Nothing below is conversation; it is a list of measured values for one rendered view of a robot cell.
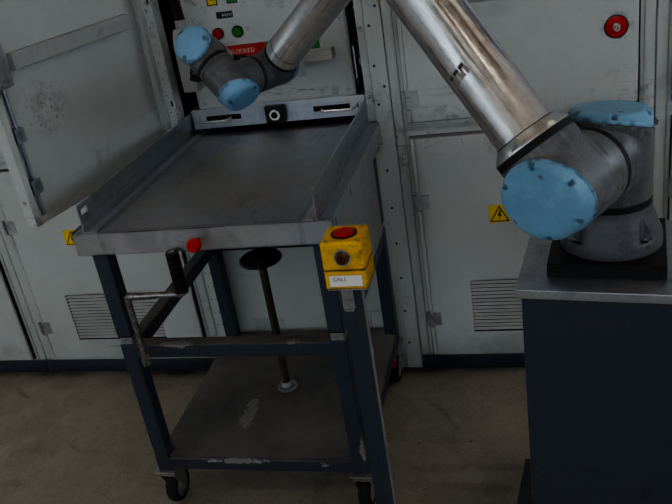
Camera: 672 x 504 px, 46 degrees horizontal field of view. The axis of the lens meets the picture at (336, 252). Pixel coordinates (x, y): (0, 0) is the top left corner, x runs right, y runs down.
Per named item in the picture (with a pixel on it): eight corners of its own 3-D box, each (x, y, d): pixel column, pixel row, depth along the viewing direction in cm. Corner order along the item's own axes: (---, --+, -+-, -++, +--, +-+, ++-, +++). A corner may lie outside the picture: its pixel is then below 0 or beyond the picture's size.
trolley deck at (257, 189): (335, 243, 168) (331, 218, 165) (78, 256, 183) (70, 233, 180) (381, 141, 227) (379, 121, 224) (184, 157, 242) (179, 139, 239)
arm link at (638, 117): (666, 183, 149) (669, 93, 142) (628, 218, 138) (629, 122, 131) (590, 174, 159) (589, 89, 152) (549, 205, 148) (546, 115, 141)
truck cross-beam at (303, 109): (366, 114, 228) (364, 94, 225) (195, 129, 241) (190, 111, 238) (369, 109, 232) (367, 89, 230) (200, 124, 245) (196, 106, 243)
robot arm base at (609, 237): (660, 220, 158) (662, 173, 154) (665, 263, 142) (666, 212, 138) (563, 221, 165) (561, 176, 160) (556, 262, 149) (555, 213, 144)
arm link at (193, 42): (188, 71, 181) (162, 42, 183) (210, 85, 193) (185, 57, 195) (217, 42, 179) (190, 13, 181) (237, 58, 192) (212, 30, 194)
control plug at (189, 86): (199, 91, 224) (185, 29, 217) (183, 93, 225) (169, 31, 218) (208, 84, 231) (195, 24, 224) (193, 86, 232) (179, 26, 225)
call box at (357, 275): (368, 290, 145) (361, 241, 140) (326, 292, 147) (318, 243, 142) (375, 270, 152) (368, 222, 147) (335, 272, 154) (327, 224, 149)
